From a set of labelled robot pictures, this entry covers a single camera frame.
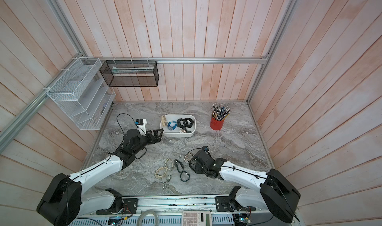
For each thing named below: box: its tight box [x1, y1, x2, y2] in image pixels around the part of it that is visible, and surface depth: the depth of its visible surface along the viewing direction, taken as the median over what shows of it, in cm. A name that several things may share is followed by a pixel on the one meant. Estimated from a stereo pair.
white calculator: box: [181, 211, 213, 226], surface depth 70 cm
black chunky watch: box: [176, 117, 186, 128], surface depth 106 cm
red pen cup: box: [209, 116, 225, 131], surface depth 105 cm
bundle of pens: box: [210, 103, 231, 121], surface depth 93 cm
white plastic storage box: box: [159, 113, 196, 138], surface depth 105 cm
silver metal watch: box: [162, 175, 172, 190], surface depth 82 cm
